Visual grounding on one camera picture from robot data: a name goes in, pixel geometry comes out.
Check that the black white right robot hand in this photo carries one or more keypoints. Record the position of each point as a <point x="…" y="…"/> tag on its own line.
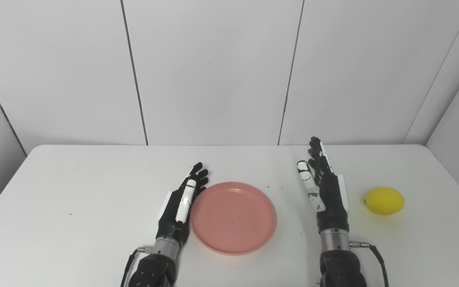
<point x="333" y="199"/>

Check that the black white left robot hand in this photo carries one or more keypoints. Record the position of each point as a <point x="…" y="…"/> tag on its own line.
<point x="169" y="215"/>

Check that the yellow lemon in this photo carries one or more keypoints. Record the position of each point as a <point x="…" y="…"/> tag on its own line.
<point x="385" y="200"/>

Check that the pink round plate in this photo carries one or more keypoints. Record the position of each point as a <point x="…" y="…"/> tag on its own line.
<point x="233" y="219"/>

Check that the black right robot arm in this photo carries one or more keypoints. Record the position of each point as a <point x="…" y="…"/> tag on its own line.
<point x="339" y="263"/>

